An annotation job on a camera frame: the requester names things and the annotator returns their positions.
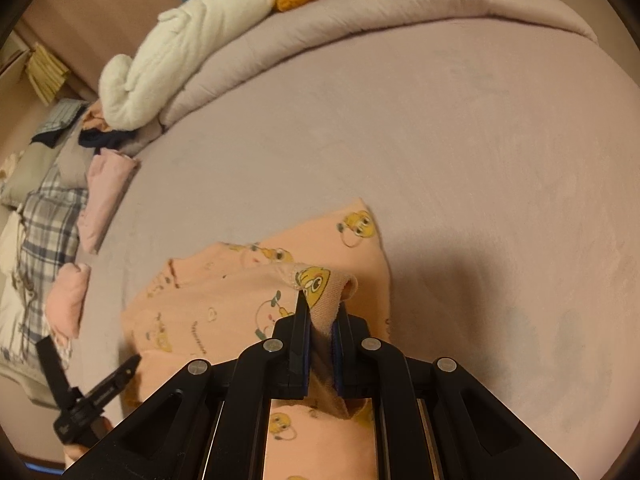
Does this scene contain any orange printed baby romper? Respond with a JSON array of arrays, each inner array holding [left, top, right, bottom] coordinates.
[[121, 197, 393, 480]]

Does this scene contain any navy dark cloth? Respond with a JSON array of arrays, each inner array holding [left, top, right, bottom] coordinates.
[[77, 129, 138, 153]]

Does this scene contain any person's left hand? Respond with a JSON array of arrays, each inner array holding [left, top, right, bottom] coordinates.
[[64, 414, 116, 462]]

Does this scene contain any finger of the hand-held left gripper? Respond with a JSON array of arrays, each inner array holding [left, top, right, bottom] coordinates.
[[81, 354, 142, 407], [36, 336, 72, 407]]

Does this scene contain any peach cloth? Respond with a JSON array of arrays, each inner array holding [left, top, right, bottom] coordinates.
[[82, 105, 108, 131]]

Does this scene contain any striped pillow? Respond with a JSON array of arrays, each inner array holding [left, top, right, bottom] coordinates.
[[31, 99, 91, 148]]

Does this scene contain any white cloth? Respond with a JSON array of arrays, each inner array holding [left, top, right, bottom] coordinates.
[[0, 210, 26, 276]]

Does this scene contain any plaid quilt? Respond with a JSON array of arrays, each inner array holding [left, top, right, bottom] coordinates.
[[0, 170, 91, 401]]

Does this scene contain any grey duvet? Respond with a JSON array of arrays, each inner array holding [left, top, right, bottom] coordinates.
[[120, 0, 601, 157]]

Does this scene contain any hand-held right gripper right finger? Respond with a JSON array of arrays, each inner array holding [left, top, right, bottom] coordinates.
[[330, 311, 579, 480]]

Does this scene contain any white goose plush toy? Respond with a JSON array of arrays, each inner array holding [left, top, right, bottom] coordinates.
[[99, 0, 386, 131]]

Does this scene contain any grey pillow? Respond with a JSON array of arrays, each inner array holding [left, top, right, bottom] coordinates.
[[0, 142, 63, 206]]

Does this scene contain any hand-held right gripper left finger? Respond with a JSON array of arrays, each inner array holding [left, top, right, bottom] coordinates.
[[62, 290, 313, 480]]

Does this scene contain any folded pink garment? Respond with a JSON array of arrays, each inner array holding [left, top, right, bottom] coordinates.
[[76, 149, 142, 255], [44, 262, 92, 342]]

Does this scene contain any yellow fringed cloth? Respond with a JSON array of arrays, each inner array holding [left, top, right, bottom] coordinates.
[[25, 42, 71, 106]]

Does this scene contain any pink curtain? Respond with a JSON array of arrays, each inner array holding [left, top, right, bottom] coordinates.
[[20, 0, 191, 101]]

